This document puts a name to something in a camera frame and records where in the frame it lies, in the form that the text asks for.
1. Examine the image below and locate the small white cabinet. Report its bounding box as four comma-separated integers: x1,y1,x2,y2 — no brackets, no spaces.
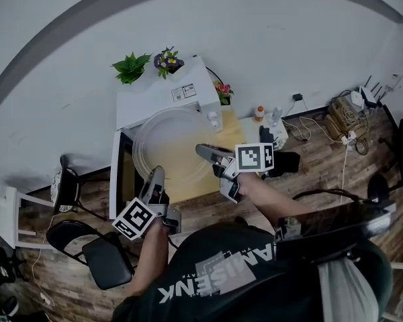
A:
238,115,290,151

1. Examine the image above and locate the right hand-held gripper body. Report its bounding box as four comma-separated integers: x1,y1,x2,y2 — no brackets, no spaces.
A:
212,142,275,204

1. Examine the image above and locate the thin white floor cable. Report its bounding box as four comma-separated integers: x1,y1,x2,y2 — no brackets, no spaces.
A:
31,213,56,307

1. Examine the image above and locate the black folding chair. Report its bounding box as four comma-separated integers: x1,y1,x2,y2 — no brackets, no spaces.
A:
46,219,136,291

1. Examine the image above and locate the long white power cable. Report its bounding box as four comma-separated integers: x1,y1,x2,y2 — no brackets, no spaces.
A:
339,144,352,205

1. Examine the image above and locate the wooden table with black base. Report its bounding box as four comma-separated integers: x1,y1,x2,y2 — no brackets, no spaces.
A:
144,107,248,205

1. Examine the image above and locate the cardboard box with cables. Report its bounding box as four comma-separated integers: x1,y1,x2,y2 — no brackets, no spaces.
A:
324,96,367,141

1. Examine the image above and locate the person's left forearm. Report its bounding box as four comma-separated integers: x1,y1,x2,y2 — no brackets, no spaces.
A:
127,218,172,299

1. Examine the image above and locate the black round stand base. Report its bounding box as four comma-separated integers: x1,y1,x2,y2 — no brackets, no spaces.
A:
367,173,391,203

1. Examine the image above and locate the white cloth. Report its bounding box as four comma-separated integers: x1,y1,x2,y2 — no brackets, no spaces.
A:
317,256,386,322

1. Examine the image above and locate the round glass turntable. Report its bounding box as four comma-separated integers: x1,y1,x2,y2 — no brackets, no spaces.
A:
132,107,222,195

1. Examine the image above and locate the white microwave oven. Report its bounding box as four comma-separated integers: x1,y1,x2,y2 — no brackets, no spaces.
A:
116,56,224,141

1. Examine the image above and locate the purple flower potted plant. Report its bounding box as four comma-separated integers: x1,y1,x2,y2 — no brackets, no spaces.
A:
152,46,185,80

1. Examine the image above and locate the person's black printed shirt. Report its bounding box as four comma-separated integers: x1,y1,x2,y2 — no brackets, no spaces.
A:
110,221,396,322

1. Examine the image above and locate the white microwave door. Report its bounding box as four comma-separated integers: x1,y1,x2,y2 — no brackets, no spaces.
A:
108,131,146,221

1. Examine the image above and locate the black stool with patterned cushion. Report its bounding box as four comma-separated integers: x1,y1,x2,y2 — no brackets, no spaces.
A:
50,154,109,221

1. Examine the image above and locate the person's right forearm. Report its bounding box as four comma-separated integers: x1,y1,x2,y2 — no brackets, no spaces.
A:
238,172,312,229

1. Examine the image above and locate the green leafy potted plant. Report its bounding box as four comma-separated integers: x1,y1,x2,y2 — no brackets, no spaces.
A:
110,52,152,85

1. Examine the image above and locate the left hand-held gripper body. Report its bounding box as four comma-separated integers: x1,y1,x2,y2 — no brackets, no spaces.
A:
111,188,182,241

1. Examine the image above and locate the white router with black antennas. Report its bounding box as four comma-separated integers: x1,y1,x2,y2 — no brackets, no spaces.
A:
351,75,389,109

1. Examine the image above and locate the white side table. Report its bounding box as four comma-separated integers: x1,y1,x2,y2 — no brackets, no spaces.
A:
0,179,55,251

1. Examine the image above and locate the black cloth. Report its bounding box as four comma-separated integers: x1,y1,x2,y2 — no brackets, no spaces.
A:
259,125,302,178

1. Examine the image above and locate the black floor equipment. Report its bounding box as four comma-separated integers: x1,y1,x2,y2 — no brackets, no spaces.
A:
0,246,28,322

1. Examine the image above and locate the clear plastic water bottle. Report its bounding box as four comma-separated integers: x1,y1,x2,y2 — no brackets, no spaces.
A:
270,107,284,127

